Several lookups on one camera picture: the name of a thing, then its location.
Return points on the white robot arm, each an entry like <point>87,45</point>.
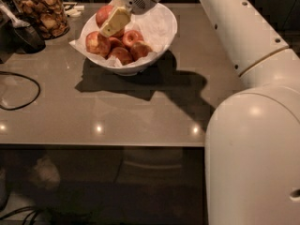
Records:
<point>252,145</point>

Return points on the hidden middle red apple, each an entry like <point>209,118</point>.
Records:
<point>130,37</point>

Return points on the small white items on table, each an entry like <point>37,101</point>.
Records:
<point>74,10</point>

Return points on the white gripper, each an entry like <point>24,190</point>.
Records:
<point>120,16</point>

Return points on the black appliance with scoop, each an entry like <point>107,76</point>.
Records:
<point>17,34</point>

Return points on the glass jar of chips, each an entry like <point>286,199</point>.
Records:
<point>49,16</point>

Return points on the white paper liner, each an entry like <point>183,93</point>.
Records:
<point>154,25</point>

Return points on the white bowl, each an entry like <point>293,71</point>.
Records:
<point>162,32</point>

